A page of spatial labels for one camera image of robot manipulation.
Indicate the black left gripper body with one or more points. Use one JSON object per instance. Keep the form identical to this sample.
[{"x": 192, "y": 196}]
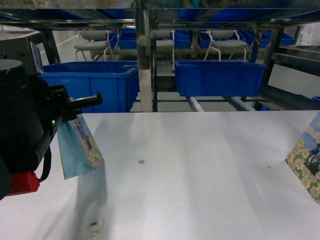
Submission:
[{"x": 55, "y": 106}]

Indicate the flower gift bag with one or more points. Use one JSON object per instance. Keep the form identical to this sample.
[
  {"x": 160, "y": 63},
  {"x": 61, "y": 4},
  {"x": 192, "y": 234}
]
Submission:
[
  {"x": 304, "y": 159},
  {"x": 79, "y": 153}
]

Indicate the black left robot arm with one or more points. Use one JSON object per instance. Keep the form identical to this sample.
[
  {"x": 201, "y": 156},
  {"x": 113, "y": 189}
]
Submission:
[{"x": 31, "y": 112}]

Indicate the blue bin left of table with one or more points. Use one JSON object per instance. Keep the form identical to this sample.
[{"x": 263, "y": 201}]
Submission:
[{"x": 117, "y": 81}]

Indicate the grey chair backrest left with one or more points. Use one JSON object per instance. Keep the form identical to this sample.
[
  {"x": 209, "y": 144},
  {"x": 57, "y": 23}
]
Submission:
[{"x": 93, "y": 40}]

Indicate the white 3M tape scrap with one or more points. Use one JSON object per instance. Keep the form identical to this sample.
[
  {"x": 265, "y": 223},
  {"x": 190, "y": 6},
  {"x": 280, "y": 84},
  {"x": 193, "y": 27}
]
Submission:
[{"x": 95, "y": 227}]

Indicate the grey chair centre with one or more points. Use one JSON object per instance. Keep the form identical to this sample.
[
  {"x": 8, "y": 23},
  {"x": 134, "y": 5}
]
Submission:
[{"x": 165, "y": 40}]

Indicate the grey chair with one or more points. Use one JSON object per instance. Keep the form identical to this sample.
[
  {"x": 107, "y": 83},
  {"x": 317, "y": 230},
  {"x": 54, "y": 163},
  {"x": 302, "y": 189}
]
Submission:
[
  {"x": 225, "y": 39},
  {"x": 165, "y": 40}
]

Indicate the blue bin behind table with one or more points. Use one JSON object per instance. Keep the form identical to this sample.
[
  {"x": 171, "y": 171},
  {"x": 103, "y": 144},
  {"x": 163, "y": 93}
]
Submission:
[{"x": 218, "y": 78}]

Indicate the grey chair right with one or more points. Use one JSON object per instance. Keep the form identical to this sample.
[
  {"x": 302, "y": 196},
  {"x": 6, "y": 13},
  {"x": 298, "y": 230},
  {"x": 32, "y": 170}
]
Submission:
[{"x": 225, "y": 39}]

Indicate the steel rack upright post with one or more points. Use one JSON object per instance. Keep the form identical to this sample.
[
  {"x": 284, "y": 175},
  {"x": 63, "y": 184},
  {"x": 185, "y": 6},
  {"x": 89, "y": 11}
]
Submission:
[{"x": 144, "y": 54}]

